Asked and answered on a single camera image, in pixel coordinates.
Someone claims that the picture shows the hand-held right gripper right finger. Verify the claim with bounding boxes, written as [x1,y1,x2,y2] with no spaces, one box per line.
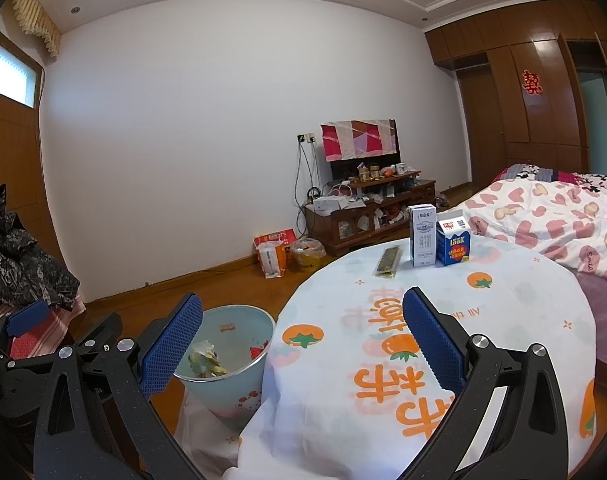
[398,286,569,480]

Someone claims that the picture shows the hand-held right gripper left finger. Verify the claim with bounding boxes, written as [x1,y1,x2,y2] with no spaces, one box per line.
[33,292,204,480]

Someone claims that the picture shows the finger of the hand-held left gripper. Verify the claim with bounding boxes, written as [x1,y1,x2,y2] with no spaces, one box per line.
[0,301,51,361]
[10,312,125,376]

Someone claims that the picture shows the pale green wrapper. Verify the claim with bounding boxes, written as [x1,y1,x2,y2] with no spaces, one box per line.
[187,340,230,378]

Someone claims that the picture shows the light blue trash bin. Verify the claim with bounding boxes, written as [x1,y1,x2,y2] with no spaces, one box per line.
[173,305,276,433]

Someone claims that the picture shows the pink striped cloth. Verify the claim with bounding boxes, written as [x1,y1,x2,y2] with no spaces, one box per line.
[8,305,86,361]

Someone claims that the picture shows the dark patterned clothing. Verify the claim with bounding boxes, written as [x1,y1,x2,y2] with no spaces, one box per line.
[0,184,81,311]

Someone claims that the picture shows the dark green packet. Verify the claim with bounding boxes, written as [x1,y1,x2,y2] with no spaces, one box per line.
[373,245,403,278]

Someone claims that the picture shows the blue gable carton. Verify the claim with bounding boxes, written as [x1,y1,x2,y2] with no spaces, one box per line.
[436,217,472,266]

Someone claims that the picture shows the white orange print tablecloth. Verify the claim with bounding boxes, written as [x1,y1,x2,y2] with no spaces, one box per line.
[176,240,599,480]

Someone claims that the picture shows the white blue milk carton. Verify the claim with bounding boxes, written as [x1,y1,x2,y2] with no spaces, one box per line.
[409,203,438,267]

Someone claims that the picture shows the yellow bucket in plastic bag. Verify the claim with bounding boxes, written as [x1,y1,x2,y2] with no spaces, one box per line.
[289,237,327,272]

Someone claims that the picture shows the wooden television stand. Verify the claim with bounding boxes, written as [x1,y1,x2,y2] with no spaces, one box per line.
[303,178,437,257]

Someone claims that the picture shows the wooden door with window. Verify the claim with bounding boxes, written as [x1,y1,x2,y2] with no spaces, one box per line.
[0,32,66,266]

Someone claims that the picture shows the heart print quilt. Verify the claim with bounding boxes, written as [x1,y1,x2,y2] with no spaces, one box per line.
[456,176,607,281]

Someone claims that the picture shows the white flat box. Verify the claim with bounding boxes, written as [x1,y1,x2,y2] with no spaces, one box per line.
[313,195,351,212]

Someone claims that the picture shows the purple bed sheet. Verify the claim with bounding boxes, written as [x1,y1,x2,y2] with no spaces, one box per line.
[576,267,607,361]

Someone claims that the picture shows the black television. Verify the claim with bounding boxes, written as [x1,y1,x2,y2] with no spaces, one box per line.
[323,119,400,183]

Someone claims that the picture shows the red black patterned blanket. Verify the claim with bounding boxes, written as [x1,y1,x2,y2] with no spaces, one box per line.
[491,162,607,198]

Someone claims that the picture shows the wooden wardrobe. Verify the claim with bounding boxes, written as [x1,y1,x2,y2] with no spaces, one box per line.
[423,0,607,196]

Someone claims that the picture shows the beige curtain valance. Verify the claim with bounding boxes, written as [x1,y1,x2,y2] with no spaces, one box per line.
[7,0,63,59]

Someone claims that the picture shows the hanging cables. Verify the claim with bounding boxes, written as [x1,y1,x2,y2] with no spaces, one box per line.
[294,141,320,241]

